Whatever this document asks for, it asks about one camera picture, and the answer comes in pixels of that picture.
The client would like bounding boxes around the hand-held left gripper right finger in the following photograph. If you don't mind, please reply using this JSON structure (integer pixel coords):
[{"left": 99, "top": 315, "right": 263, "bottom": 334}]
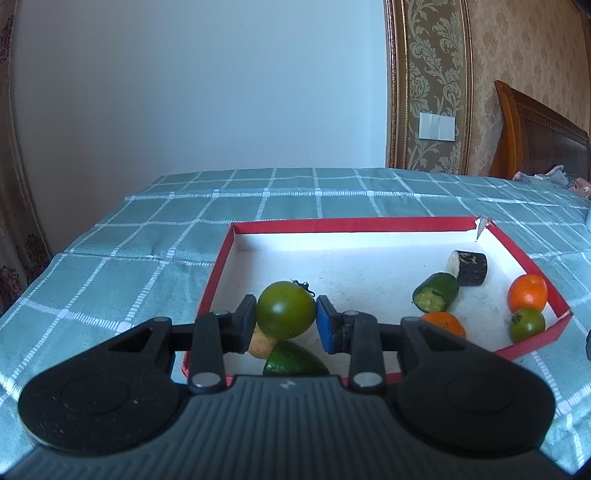
[{"left": 315, "top": 295, "right": 467, "bottom": 391}]

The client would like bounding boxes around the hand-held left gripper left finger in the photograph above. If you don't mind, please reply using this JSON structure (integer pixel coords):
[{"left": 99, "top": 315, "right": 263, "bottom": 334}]
[{"left": 107, "top": 294, "right": 258, "bottom": 394}]

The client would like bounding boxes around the small yellow potato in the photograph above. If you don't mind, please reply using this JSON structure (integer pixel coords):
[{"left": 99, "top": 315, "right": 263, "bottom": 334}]
[{"left": 248, "top": 323, "right": 279, "bottom": 360}]

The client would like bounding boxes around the large green tomato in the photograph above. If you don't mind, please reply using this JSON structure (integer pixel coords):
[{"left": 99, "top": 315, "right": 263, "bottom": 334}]
[{"left": 256, "top": 280, "right": 318, "bottom": 340}]

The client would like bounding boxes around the red cardboard box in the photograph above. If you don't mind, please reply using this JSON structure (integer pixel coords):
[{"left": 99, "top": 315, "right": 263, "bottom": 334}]
[{"left": 181, "top": 216, "right": 574, "bottom": 387}]

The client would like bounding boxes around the green cucumber piece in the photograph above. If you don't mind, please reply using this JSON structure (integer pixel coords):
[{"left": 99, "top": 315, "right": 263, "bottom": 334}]
[
  {"left": 263, "top": 340, "right": 331, "bottom": 377},
  {"left": 412, "top": 272, "right": 461, "bottom": 313}
]

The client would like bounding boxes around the orange mandarin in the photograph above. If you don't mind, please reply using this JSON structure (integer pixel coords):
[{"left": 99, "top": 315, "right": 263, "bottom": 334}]
[
  {"left": 420, "top": 311, "right": 467, "bottom": 341},
  {"left": 507, "top": 274, "right": 549, "bottom": 313}
]

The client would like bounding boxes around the dark eggplant piece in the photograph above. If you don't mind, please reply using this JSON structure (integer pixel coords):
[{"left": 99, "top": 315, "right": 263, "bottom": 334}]
[{"left": 445, "top": 250, "right": 489, "bottom": 287}]

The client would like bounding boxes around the small green tomato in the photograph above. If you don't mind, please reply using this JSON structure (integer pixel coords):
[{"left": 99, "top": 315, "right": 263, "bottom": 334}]
[{"left": 509, "top": 307, "right": 547, "bottom": 343}]

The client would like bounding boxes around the teal checked bed sheet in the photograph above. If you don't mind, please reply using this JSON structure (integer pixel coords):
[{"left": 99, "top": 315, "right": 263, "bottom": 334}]
[{"left": 0, "top": 167, "right": 591, "bottom": 480}]

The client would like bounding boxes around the beige patterned curtain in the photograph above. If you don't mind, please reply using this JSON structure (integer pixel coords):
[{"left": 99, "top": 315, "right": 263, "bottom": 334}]
[{"left": 0, "top": 0, "right": 52, "bottom": 320}]

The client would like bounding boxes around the pile of clothes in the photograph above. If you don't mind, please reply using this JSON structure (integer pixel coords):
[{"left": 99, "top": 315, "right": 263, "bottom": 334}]
[{"left": 512, "top": 164, "right": 591, "bottom": 200}]

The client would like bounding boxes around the wooden headboard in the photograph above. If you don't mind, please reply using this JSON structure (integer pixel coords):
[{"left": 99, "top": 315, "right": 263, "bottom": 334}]
[{"left": 488, "top": 80, "right": 591, "bottom": 180}]

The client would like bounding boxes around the white light switch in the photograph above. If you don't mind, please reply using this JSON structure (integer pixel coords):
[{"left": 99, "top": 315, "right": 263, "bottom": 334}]
[{"left": 419, "top": 112, "right": 458, "bottom": 140}]

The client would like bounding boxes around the gilt wall moulding frame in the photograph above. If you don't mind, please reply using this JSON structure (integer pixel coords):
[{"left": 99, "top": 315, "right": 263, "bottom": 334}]
[{"left": 384, "top": 0, "right": 475, "bottom": 175}]

